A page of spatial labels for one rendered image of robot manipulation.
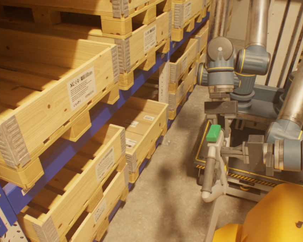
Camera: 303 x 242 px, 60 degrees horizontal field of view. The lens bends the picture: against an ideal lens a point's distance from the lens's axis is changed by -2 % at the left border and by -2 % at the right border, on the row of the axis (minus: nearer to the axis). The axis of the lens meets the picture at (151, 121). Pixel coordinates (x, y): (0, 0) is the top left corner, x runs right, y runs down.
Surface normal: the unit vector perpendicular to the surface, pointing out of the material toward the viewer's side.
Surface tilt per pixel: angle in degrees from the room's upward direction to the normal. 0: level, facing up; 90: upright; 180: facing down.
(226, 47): 58
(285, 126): 27
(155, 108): 90
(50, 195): 0
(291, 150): 34
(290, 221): 14
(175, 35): 90
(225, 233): 22
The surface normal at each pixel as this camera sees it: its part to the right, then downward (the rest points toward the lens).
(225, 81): 0.15, 0.04
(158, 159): 0.00, -0.81
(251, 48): -0.47, -0.52
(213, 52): -0.24, 0.05
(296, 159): -0.47, 0.13
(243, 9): -0.40, 0.54
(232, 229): -0.34, -0.84
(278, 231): -0.65, -0.74
